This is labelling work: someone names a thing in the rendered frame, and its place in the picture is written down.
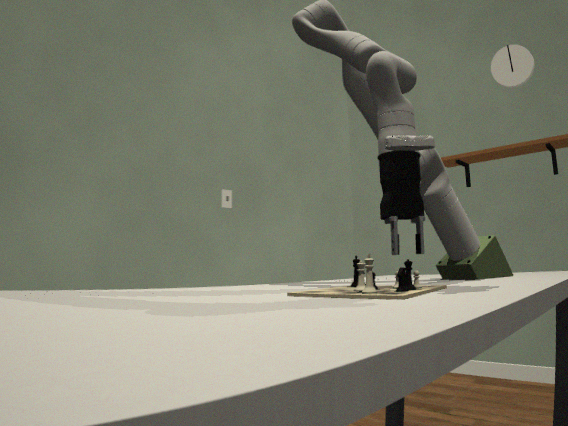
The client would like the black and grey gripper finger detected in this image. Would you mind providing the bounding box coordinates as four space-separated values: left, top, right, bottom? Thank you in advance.
384 216 399 255
411 216 425 254

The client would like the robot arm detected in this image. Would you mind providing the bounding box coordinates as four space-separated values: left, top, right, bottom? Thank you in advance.
292 0 480 261

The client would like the white chess king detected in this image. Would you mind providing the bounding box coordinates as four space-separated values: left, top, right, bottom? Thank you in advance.
362 254 377 294

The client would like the black and cream chessboard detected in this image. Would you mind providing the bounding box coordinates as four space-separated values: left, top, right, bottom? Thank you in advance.
287 285 447 300

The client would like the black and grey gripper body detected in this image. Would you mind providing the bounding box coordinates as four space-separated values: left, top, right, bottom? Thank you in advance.
378 125 435 220

